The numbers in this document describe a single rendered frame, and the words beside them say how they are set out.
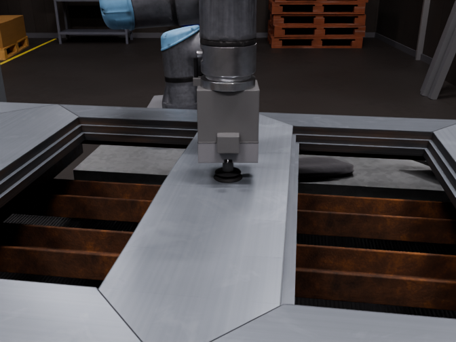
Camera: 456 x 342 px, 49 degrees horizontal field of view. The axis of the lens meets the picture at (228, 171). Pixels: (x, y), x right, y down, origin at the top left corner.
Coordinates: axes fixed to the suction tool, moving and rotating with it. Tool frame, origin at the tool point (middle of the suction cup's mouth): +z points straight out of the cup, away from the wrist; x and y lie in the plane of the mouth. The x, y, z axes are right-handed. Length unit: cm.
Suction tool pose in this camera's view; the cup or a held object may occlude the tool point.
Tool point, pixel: (227, 184)
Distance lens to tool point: 74.4
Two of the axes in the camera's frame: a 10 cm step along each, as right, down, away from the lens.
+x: -0.1, -3.9, 9.2
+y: 10.0, 0.0, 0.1
